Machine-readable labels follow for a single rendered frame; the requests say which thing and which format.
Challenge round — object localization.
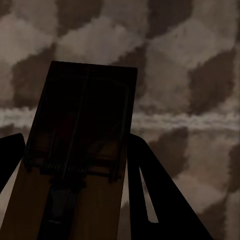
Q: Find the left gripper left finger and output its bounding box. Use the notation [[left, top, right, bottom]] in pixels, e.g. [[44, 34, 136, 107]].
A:
[[0, 133, 25, 193]]

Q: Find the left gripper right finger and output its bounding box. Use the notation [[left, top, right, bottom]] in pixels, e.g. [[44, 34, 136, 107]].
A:
[[126, 133, 214, 240]]

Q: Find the mousetrap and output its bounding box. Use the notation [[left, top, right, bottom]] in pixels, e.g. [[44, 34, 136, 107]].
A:
[[0, 61, 138, 240]]

